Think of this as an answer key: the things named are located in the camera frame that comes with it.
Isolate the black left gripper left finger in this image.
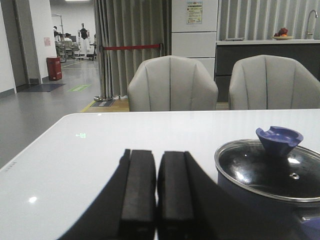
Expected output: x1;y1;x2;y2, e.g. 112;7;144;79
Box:
61;149;156;240

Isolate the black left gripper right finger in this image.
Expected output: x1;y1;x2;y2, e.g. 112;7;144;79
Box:
157;151;251;240

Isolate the glass lid with blue knob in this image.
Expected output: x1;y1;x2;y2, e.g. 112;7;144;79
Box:
214;126;320;203

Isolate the dark blue saucepan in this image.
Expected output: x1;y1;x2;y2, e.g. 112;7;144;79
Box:
217;171;320;240

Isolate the left beige upholstered chair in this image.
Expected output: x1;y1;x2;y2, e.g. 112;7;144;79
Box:
127;55;219;112

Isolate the beige upholstered chair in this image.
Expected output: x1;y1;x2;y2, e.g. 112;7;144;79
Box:
228;55;320;110
127;55;219;112

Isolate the right beige upholstered chair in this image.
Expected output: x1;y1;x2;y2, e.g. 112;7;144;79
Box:
228;55;320;110

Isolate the dark kitchen counter cabinet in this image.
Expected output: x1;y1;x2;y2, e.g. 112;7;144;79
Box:
215;40;320;109

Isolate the red waste bin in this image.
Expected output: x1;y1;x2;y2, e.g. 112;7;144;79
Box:
46;57;62;81

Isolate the red belt barrier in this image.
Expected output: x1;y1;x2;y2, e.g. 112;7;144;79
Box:
102;43;162;51

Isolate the flat tray on counter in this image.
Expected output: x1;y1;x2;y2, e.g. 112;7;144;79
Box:
225;37;245;42

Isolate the seated person in white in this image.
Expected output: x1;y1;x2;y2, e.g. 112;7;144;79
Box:
63;32;73;51

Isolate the white humanoid robot stand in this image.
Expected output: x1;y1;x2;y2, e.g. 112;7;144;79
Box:
77;23;91;60

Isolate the white refrigerator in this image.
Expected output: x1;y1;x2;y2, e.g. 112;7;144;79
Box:
171;0;218;78

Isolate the grey pleated curtain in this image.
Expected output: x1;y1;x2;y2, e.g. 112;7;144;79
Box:
93;0;172;98

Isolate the fruit plate on counter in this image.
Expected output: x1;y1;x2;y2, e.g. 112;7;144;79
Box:
272;27;294;41

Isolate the paper notice on refrigerator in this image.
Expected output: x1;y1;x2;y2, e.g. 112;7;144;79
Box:
186;1;203;25

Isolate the chrome kitchen faucet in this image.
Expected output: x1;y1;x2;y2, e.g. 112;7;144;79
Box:
305;9;318;40

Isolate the chrome barrier post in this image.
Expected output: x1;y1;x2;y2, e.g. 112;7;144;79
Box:
93;45;113;102

